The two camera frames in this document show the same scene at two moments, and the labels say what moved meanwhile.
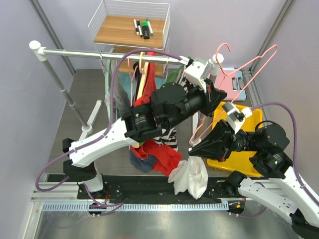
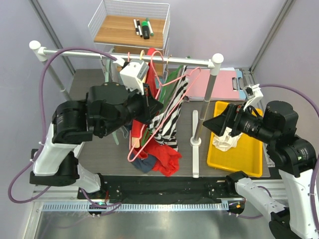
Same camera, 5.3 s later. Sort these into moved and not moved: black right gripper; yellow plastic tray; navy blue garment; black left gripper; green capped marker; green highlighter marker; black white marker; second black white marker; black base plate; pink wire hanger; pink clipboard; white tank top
Moved: pink wire hanger; black right gripper; black left gripper; white tank top
Not moved: green capped marker; black base plate; black white marker; navy blue garment; green highlighter marker; yellow plastic tray; pink clipboard; second black white marker
